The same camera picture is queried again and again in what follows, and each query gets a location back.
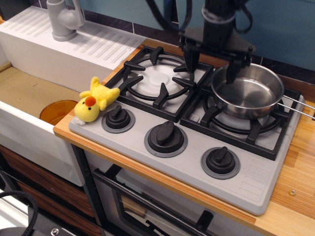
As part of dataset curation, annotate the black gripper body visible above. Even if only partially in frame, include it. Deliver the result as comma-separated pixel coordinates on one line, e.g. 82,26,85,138
180,23,255,61

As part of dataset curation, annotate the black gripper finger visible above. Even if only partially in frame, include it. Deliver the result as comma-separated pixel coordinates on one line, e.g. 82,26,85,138
226,56,249,85
183,45,199,72

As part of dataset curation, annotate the stainless steel pan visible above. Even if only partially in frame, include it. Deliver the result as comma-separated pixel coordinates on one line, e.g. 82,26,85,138
211,63,314,119

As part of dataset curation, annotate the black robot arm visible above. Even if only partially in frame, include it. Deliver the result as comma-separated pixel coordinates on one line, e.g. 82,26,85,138
180,0,255,84

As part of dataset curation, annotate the grey toy stove top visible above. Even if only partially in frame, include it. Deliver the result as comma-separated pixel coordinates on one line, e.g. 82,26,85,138
69,47,304,215

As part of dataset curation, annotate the black middle stove knob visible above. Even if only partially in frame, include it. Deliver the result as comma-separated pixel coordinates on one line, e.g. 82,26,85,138
144,121,188,158

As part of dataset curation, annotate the black stove knob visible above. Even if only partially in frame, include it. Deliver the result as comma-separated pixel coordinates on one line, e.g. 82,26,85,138
201,147,241,180
101,105,135,134
144,121,188,158

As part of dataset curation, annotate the black left stove knob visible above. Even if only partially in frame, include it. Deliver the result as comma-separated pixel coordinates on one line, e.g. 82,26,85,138
101,105,135,134

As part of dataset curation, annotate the black right stove knob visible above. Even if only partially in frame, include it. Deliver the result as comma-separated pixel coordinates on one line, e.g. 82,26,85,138
201,147,241,180

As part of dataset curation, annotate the black left burner grate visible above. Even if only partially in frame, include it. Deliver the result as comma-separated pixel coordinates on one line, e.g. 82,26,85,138
106,46,214,122

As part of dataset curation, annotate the black burner grate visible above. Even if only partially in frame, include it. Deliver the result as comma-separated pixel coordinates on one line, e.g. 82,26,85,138
106,46,214,122
180,86,302,161

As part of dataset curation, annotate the black right burner grate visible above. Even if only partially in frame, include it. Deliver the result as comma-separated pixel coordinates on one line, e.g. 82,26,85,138
180,86,302,161

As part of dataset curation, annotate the yellow stuffed duck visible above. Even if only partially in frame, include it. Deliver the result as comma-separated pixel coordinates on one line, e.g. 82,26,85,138
74,77,120,125

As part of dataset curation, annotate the grey toy faucet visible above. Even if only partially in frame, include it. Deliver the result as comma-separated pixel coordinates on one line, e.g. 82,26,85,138
46,0,85,41

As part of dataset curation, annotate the orange plastic bowl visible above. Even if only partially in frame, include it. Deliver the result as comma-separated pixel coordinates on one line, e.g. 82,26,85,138
39,100,77,125

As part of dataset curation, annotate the white toy sink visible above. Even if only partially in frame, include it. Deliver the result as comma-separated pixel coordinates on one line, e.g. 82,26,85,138
0,6,144,186

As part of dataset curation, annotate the toy oven door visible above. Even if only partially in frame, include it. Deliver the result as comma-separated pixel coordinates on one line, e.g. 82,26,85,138
92,164,249,236

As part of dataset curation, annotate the wooden drawer front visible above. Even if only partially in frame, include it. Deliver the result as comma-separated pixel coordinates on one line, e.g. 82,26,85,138
0,146,104,236

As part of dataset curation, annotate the black braided cable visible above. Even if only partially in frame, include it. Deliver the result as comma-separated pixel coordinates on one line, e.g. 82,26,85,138
0,190,39,236

